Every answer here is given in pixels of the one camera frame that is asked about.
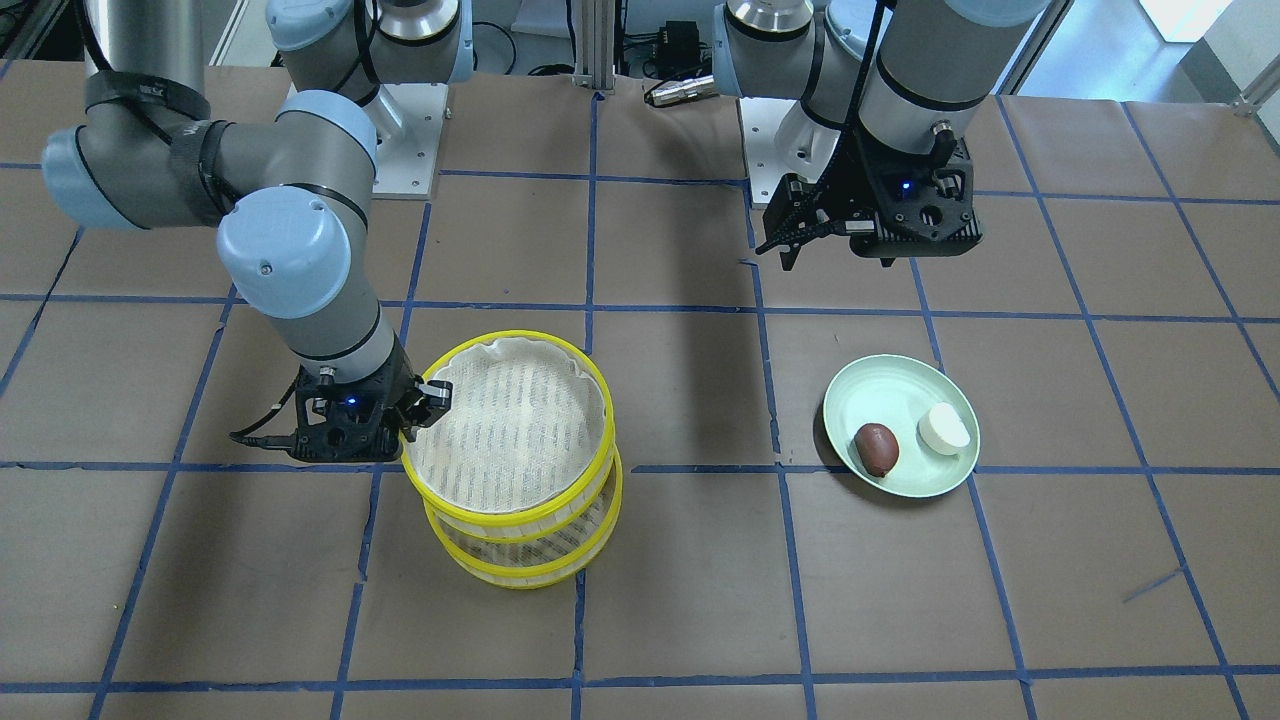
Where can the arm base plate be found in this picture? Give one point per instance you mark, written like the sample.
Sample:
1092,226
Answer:
399,131
766,159

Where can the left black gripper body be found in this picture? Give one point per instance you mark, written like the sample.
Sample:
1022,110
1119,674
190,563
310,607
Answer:
838,196

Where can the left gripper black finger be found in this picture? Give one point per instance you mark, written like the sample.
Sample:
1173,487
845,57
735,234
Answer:
792,220

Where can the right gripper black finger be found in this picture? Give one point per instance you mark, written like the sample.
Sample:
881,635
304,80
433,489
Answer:
422,405

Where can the aluminium frame post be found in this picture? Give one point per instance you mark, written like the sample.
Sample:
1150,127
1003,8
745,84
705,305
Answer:
594,35

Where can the yellow steamer layer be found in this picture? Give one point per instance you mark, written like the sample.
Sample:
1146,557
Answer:
546,560
527,444

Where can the white steamed bun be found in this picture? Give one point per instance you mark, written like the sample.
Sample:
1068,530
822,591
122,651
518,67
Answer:
942,429

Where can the light green plate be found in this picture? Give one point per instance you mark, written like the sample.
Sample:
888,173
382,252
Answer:
895,390

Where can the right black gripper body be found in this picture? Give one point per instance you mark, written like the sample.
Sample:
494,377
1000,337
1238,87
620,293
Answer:
404,393

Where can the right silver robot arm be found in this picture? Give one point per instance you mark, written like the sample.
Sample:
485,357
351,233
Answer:
289,199

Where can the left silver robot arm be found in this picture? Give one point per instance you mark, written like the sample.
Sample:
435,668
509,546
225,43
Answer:
919,64

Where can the brown steamed bun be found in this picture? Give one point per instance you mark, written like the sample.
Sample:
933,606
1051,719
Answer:
877,448

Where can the black power adapter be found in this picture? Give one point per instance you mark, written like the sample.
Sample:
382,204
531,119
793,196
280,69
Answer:
677,51

